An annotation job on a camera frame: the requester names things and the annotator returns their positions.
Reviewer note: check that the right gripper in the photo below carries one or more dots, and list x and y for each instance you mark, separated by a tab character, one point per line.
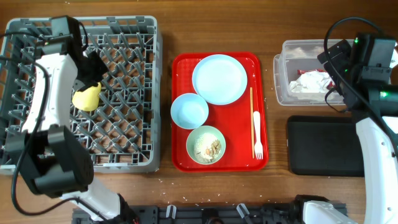
343	46

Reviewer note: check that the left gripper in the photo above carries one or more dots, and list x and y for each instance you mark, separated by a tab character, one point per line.
102	68

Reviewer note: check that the red snack wrapper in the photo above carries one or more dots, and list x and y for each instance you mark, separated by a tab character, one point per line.
303	72

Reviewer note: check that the yellow plastic cup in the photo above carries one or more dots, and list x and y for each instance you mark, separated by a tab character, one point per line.
87	100

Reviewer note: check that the white napkin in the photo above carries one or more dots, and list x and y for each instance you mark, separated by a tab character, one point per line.
311	84

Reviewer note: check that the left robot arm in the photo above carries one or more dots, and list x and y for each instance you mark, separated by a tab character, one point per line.
47	155

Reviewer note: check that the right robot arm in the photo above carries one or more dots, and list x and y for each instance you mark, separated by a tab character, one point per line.
374	108

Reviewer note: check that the grey dishwasher rack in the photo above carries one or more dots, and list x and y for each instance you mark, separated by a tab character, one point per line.
123	134

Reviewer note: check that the clear plastic bin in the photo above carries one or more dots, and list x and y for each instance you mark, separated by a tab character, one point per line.
297	56

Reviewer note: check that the black plastic tray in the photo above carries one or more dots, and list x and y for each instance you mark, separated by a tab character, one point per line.
324	145

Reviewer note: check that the wooden chopstick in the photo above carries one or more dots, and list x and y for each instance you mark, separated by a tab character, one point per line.
252	122

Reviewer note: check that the light blue small bowl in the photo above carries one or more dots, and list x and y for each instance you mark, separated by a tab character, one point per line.
189	111

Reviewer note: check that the white plastic fork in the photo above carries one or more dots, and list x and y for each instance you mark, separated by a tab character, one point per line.
258	148

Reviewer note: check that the large light blue plate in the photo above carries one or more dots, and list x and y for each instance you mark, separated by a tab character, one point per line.
219	79

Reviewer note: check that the red plastic tray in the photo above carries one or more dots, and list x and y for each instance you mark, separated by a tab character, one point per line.
232	120

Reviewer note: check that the green bowl with food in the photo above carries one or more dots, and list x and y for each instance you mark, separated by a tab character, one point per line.
206	145

